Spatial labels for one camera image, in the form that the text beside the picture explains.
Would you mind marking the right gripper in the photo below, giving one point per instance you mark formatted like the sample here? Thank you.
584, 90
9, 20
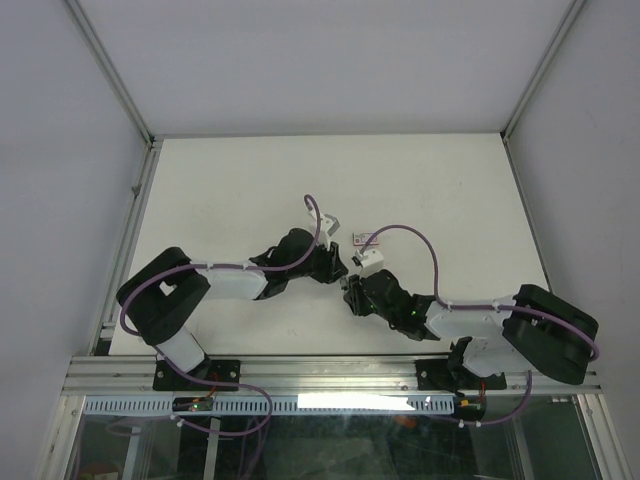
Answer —
354, 296

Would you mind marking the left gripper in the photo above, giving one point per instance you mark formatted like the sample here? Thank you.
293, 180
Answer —
333, 268

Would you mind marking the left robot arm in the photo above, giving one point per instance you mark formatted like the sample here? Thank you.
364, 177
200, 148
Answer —
161, 297

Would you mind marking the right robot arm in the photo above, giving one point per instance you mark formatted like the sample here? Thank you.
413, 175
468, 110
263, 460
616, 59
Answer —
531, 330

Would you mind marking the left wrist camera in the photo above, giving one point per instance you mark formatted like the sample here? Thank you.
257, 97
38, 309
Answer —
323, 227

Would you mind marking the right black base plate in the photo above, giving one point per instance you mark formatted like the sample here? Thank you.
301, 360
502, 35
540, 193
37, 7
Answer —
435, 374

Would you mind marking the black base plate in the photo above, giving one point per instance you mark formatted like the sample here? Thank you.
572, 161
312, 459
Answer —
217, 374
435, 374

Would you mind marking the white slotted cable duct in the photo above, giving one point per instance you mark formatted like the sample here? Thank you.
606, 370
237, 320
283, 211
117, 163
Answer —
292, 405

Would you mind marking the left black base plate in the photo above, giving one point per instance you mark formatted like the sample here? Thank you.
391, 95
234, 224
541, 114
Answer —
217, 374

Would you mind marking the aluminium mounting rail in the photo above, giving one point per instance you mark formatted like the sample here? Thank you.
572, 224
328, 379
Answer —
278, 375

